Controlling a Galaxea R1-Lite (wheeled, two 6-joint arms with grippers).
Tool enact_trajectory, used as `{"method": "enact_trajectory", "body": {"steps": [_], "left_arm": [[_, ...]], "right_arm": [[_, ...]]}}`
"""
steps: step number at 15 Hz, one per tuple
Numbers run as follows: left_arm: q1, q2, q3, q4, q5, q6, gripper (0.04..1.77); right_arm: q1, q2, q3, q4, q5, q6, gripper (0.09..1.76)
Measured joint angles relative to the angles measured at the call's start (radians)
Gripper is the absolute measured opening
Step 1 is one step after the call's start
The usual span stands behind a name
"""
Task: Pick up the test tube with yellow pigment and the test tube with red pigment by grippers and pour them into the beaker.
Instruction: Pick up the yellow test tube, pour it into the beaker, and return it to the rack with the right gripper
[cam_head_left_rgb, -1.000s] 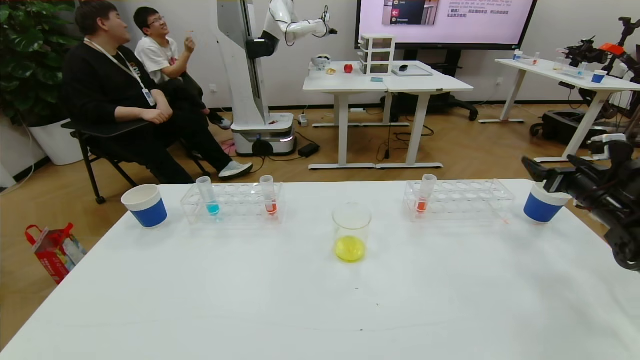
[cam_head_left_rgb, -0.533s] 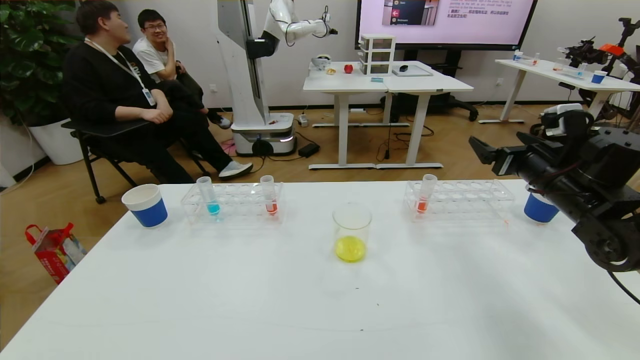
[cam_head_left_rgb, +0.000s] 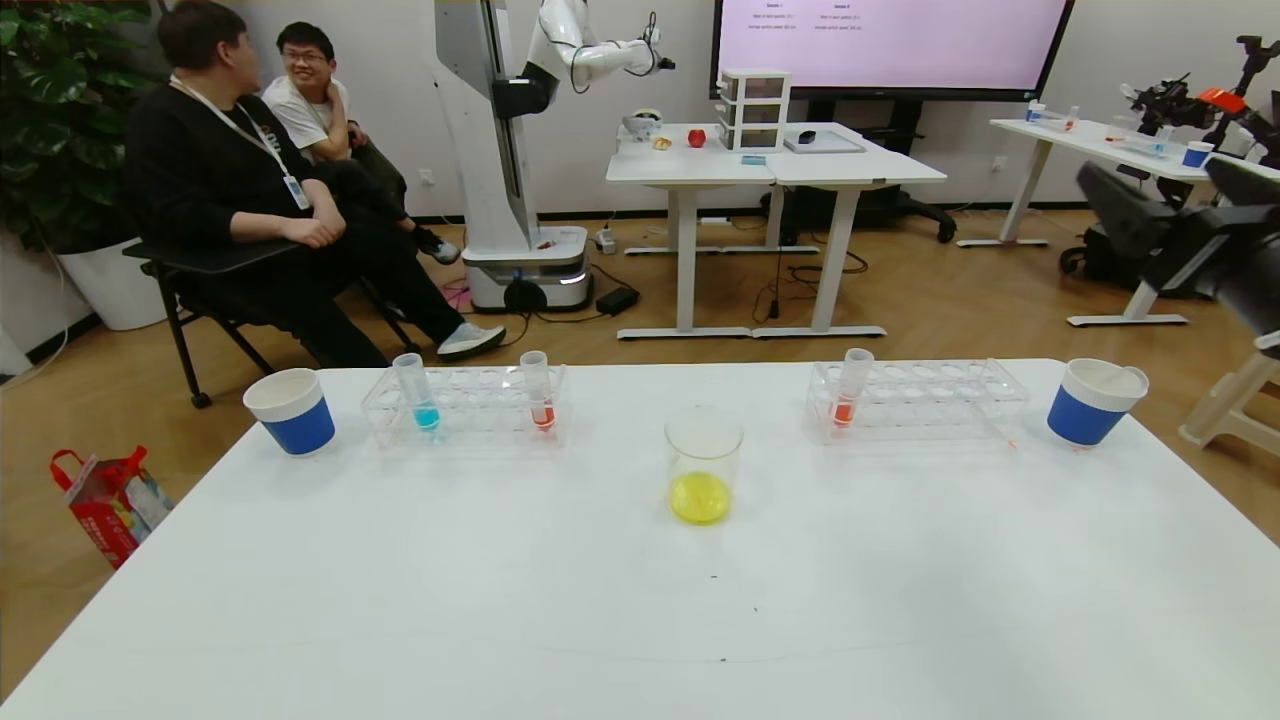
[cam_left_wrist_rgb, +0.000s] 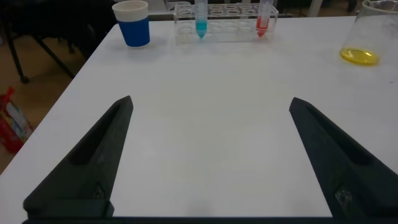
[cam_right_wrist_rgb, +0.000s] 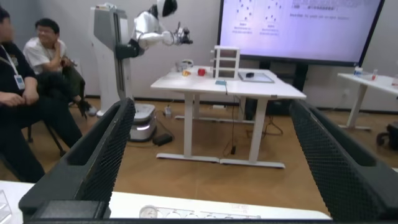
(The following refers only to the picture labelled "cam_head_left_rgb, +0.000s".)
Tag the black chair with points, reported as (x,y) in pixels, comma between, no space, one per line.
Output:
(200,300)

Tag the white humanoid robot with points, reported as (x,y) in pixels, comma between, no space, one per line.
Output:
(490,150)

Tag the black power adapter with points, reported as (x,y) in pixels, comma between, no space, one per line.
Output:
(618,300)

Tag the white drawer organiser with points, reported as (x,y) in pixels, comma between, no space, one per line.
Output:
(752,112)

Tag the small blue paper cup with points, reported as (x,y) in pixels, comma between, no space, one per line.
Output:
(1196,155)

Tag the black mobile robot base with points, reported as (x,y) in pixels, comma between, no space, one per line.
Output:
(1095,265)

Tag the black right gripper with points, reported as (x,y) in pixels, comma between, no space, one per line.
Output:
(1183,250)

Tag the man in black clothes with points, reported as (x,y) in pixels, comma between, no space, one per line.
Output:
(210,170)

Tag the test tube with red liquid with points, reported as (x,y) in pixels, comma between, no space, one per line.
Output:
(850,395)

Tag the white bowl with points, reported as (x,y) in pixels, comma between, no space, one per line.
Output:
(642,124)

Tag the grey laptop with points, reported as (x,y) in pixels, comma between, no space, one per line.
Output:
(825,143)

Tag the test tube with blue liquid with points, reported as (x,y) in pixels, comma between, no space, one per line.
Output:
(418,395)

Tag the man in white t-shirt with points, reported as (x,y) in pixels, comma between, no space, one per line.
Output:
(315,110)

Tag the clear glass beaker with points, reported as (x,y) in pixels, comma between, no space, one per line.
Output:
(703,490)

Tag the white standing desk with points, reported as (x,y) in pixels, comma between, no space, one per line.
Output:
(680,168)
(860,170)

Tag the large display screen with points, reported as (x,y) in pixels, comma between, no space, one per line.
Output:
(900,50)

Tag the red-stained plastic test tube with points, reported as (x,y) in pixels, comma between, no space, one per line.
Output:
(540,400)

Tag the white plant pot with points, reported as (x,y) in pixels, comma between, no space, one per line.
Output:
(115,285)

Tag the green potted plant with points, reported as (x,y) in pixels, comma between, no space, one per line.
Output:
(60,120)

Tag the clear acrylic test tube rack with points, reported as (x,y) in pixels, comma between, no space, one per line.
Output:
(915,405)
(480,408)

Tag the red gift bag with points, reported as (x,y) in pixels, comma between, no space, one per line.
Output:
(108,508)

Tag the blue sleeved paper cup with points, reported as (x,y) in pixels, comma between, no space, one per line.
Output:
(1082,415)
(298,425)

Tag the small clear tube rack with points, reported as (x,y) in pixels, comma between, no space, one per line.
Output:
(1135,140)
(1050,118)

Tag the black screen stand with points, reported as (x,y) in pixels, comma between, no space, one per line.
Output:
(890,205)

